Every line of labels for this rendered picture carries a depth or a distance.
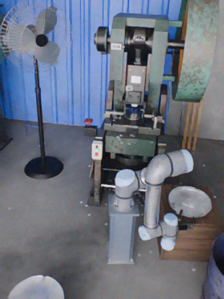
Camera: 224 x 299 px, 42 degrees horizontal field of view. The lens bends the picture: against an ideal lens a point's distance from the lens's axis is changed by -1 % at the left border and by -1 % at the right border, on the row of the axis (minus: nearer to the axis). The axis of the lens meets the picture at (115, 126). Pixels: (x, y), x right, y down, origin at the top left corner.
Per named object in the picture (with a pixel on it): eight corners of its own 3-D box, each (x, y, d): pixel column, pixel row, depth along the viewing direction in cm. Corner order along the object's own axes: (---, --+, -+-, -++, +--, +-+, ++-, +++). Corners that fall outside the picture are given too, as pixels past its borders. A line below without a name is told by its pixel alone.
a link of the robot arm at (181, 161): (127, 173, 188) (166, 150, 139) (148, 169, 193) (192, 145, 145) (133, 192, 184) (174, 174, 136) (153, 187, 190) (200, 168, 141)
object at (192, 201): (196, 187, 216) (196, 185, 215) (220, 211, 191) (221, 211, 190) (161, 191, 206) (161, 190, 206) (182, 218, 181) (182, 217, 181)
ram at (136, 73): (143, 104, 222) (147, 65, 209) (124, 102, 223) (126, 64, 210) (145, 96, 237) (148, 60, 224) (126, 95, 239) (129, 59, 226)
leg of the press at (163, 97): (163, 215, 242) (178, 116, 202) (149, 213, 243) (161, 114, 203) (162, 156, 324) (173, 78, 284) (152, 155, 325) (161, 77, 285)
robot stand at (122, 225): (134, 263, 198) (139, 214, 178) (107, 263, 197) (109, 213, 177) (131, 242, 214) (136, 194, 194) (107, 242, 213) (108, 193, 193)
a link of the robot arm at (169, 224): (163, 224, 152) (162, 241, 156) (181, 219, 156) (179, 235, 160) (155, 215, 159) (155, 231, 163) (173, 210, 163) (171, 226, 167)
